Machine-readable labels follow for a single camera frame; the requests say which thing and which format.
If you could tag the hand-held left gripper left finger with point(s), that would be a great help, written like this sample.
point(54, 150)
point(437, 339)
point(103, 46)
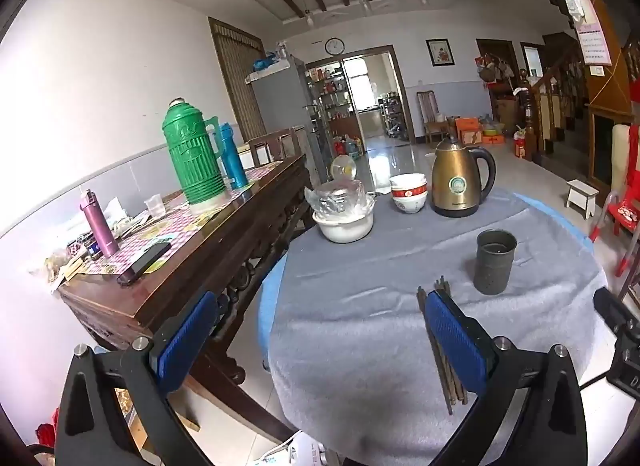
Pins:
point(187, 336)

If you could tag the grey refrigerator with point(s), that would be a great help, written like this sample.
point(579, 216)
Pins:
point(280, 100)

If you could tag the gold electric kettle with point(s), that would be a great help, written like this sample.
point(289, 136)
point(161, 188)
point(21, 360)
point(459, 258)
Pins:
point(457, 180)

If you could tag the grey perforated utensil holder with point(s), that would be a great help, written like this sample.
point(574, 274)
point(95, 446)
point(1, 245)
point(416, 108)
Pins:
point(494, 263)

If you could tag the dark wooden chair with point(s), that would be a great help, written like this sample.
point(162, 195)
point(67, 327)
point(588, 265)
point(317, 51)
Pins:
point(272, 145)

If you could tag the green thermos flask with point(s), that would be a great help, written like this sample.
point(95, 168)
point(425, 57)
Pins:
point(192, 160)

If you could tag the glass display shelf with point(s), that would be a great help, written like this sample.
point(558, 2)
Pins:
point(332, 100)

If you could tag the framed wall picture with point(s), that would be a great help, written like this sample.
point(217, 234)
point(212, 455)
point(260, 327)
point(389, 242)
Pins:
point(440, 52)

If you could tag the wall calendar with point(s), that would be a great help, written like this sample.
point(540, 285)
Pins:
point(594, 35)

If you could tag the grey table cloth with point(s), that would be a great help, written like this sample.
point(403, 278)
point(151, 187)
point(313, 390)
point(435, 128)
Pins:
point(360, 326)

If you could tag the checked pink table mat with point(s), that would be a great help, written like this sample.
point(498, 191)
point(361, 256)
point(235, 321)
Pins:
point(175, 226)

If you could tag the black smartphone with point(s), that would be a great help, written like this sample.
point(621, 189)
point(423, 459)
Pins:
point(145, 263)

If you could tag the orange cardboard box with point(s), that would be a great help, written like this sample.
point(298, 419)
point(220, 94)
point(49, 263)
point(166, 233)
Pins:
point(469, 130)

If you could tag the wooden stair railing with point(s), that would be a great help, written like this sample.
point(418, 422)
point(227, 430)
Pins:
point(547, 100)

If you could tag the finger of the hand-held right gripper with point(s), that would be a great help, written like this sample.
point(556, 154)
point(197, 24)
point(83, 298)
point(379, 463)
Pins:
point(611, 307)

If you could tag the white appliance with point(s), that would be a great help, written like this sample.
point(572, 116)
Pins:
point(300, 451)

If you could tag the purple drinking bottle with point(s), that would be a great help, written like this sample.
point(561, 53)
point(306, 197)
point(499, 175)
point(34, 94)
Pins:
point(100, 226)

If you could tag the white pot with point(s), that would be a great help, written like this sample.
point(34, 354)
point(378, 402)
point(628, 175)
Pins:
point(345, 231)

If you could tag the white small stool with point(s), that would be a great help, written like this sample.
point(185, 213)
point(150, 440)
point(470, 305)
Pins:
point(582, 193)

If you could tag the brown wooden door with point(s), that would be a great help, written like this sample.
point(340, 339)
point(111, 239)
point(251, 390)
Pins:
point(240, 80)

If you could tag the blue table cover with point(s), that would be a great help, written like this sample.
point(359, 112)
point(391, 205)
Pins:
point(267, 306)

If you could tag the round clear glass object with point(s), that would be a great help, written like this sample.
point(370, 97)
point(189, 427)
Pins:
point(344, 168)

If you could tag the dark carved wooden sideboard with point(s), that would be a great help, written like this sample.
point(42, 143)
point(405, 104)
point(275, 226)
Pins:
point(200, 266)

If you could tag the blue object on refrigerator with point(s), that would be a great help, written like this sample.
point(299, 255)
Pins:
point(264, 63)

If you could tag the wooden chair with tall back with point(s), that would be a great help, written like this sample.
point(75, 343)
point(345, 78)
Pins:
point(428, 110)

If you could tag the blue thermos bottle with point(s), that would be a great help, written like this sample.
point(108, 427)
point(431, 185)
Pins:
point(232, 158)

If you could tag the clear plastic cup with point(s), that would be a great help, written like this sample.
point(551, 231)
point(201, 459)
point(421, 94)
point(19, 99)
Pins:
point(154, 206)

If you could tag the bundle of dark chopsticks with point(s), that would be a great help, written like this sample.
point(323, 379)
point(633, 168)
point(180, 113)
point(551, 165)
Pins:
point(440, 376)

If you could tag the round wall clock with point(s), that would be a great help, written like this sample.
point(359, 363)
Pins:
point(334, 46)

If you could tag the snack packet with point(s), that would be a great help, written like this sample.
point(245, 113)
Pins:
point(57, 268)

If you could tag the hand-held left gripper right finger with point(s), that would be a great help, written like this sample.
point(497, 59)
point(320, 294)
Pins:
point(452, 341)

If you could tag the red plastic chair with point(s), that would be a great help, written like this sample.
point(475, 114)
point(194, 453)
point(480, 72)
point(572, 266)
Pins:
point(625, 213)

